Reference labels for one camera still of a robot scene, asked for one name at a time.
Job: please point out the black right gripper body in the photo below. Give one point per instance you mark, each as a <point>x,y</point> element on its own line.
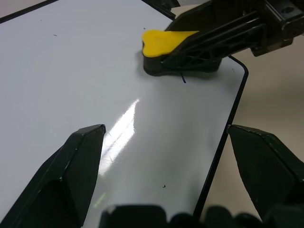
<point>282,21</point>

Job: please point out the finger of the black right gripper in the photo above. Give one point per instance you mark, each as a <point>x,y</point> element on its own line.
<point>204,16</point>
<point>206,47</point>

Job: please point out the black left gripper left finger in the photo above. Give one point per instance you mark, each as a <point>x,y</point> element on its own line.
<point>59,171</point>

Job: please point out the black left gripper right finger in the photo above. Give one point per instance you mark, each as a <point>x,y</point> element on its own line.
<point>268,166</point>

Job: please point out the yellow and black whiteboard eraser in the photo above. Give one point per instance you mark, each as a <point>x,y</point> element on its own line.
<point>159,45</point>

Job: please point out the whiteboard with black frame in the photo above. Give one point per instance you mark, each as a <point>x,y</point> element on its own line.
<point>71,83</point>

